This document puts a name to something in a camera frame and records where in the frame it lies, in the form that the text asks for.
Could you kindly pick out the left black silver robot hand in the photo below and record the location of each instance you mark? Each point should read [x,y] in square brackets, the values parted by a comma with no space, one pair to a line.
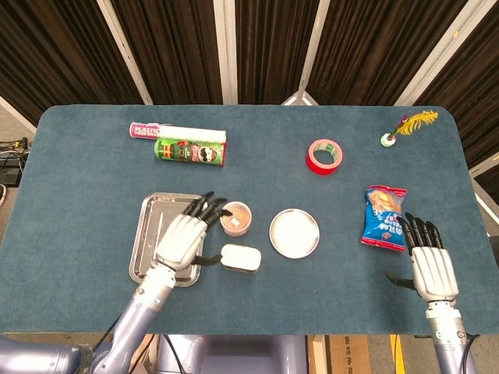
[181,241]

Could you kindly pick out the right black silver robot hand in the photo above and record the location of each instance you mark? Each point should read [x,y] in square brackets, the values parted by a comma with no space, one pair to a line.
[432,272]

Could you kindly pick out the yellow sardine tin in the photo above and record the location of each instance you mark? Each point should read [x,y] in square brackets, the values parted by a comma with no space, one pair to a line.
[241,257]

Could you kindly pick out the lavender robot base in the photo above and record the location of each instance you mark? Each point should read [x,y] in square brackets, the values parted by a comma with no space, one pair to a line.
[234,354]

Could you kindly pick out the left lavender robot arm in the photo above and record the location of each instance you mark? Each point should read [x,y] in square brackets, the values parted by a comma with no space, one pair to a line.
[132,319]

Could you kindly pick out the green Pringles can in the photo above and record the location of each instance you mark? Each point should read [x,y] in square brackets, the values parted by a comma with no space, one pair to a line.
[187,152]

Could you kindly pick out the rectangular stainless steel tray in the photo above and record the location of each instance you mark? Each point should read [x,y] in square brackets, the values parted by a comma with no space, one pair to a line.
[150,218]

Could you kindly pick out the blue red snack bag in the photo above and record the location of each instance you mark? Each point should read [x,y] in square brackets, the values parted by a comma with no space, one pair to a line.
[384,218]

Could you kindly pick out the blue felt table cover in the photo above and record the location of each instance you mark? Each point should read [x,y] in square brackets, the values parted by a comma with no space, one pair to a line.
[253,183]

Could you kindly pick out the pink white plastic wrap box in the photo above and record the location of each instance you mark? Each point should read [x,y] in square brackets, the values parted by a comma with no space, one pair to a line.
[175,131]

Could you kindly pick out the light wooden crate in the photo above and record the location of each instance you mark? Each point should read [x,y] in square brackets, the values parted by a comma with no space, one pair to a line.
[148,346]

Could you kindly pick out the round metal plate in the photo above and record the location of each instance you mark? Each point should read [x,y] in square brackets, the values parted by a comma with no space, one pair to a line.
[294,233]

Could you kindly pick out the brown cardboard box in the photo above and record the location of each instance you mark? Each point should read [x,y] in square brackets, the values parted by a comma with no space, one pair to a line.
[347,354]

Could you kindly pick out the yellow feather shuttlecock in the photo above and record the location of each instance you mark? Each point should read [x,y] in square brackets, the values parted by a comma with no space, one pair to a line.
[413,122]

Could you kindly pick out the red tape roll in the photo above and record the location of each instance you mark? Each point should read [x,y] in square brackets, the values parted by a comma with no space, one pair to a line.
[312,161]

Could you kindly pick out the dark pleated curtain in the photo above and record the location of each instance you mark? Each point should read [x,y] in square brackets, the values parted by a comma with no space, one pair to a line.
[58,39]

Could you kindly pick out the white frame bar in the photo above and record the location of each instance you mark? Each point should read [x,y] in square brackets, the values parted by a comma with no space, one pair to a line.
[226,50]
[308,58]
[436,58]
[124,50]

